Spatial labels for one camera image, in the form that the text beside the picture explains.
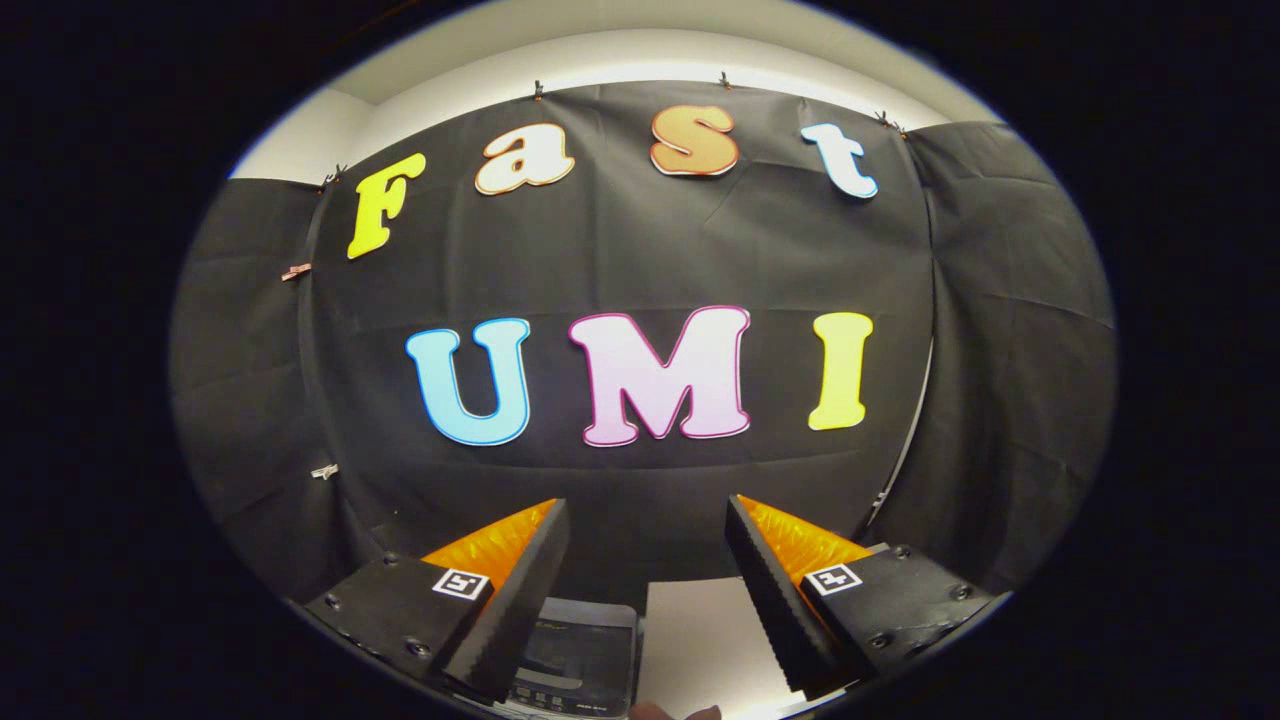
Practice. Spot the silver clip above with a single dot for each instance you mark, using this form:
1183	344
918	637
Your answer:
324	470

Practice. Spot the row of black cloth clips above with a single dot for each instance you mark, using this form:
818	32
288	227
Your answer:
538	90

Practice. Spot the black backdrop cloth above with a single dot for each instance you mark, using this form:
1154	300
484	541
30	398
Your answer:
620	250

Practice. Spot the pink clip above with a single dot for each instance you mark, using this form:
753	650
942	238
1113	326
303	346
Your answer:
296	271

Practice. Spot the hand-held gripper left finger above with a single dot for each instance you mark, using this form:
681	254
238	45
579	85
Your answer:
520	610

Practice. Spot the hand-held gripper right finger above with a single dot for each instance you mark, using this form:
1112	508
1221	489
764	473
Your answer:
780	610

